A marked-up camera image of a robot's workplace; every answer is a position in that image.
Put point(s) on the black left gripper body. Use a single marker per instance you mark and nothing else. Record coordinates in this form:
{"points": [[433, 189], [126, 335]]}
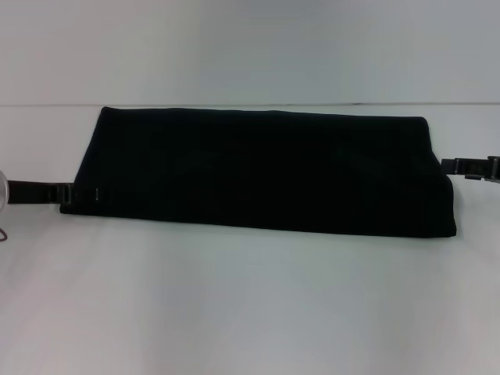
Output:
{"points": [[33, 192]]}

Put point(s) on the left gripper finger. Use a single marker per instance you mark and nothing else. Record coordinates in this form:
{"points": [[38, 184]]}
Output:
{"points": [[80, 195]]}

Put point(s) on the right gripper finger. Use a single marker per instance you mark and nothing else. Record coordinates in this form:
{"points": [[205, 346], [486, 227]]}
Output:
{"points": [[465, 167]]}

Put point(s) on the black shirt with white print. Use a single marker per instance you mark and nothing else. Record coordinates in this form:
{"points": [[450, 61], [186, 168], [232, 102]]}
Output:
{"points": [[258, 172]]}

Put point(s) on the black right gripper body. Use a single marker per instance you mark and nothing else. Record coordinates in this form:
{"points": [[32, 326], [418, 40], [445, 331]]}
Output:
{"points": [[494, 168]]}

